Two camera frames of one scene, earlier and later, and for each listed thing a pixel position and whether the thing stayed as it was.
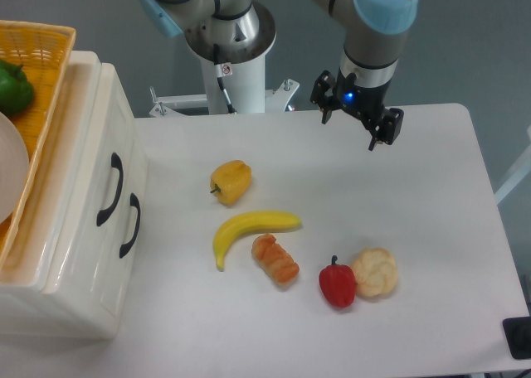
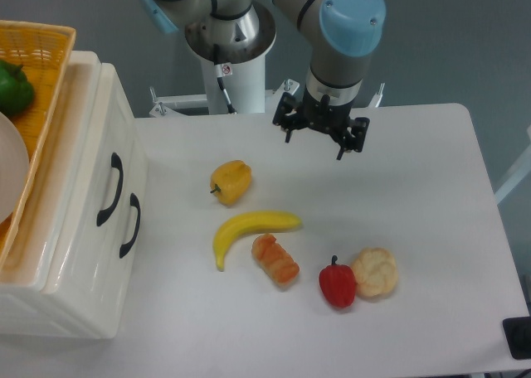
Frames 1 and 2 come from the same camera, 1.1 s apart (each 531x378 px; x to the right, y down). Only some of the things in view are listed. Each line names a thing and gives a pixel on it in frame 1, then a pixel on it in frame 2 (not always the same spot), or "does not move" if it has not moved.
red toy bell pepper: x=338 y=283 does not move
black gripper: x=367 y=102 → x=292 y=113
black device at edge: x=518 y=334 does not move
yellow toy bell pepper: x=231 y=181 does not move
